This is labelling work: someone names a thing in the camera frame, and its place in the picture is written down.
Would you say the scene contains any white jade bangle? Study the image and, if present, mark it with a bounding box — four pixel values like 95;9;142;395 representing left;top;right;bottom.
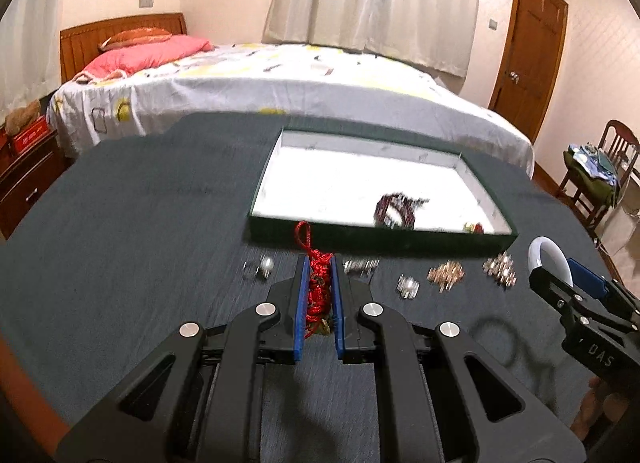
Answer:
527;235;574;287

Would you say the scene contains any pearl gold flower brooch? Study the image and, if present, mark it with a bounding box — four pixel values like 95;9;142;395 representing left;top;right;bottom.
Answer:
483;252;518;289

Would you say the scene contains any small pearl flower brooch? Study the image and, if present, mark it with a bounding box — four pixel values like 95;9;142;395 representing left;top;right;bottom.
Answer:
396;275;420;299

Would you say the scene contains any rose gold cluster brooch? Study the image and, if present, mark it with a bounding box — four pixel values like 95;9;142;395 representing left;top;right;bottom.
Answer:
426;261;465;293

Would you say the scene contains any silver rhinestone brooch bar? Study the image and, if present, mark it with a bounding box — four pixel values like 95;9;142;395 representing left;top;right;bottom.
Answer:
343;258;380;277

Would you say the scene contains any silver pearl ring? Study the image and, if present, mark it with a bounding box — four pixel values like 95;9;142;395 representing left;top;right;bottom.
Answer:
241;254;276;281

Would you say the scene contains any red knotted tassel charm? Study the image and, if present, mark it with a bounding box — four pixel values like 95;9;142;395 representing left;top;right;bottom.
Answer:
295;220;333;339

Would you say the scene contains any green shallow jewelry tray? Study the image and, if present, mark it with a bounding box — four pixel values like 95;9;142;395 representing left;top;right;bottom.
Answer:
248;127;518;257

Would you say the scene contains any person's hand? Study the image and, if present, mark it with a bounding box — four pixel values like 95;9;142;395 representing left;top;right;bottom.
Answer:
570;376;629;441

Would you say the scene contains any clothes pile on chair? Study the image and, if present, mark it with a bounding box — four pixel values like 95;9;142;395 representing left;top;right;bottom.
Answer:
563;144;622;206

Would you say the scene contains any small gold red charm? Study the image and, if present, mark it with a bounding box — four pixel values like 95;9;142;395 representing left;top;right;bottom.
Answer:
463;223;485;235

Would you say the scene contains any wooden chair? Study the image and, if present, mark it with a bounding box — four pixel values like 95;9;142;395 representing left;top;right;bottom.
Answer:
555;120;639;232

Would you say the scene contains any brown wooden door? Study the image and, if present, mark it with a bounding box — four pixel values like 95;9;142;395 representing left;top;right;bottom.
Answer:
489;0;568;142

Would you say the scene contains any dark wooden nightstand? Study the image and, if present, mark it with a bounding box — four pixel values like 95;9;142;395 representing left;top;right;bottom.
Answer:
0;131;70;240

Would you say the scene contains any red gift box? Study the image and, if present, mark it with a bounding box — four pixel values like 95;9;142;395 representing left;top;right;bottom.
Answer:
10;116;50;156

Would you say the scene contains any white window curtain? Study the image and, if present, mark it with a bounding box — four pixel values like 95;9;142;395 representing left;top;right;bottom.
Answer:
264;0;480;79

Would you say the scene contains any brown teddy bear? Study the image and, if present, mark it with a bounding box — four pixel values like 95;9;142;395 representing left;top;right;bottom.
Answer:
4;99;41;137

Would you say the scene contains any bed with patterned sheet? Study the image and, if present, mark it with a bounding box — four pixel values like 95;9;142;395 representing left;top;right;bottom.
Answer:
47;44;535;174

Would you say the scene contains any pink pillow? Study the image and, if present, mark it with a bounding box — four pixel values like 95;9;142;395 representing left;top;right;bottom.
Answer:
72;34;215;84

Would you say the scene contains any orange cushion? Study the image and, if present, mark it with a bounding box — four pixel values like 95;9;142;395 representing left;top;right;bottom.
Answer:
99;28;172;53

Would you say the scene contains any wooden headboard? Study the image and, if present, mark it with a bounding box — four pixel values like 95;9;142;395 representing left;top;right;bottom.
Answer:
60;12;188;84

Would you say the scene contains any left side white curtain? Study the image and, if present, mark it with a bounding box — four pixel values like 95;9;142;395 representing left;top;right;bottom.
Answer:
1;0;62;116

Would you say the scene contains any dark red bead bracelet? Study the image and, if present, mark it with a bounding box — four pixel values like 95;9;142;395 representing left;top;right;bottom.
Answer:
373;191;431;230

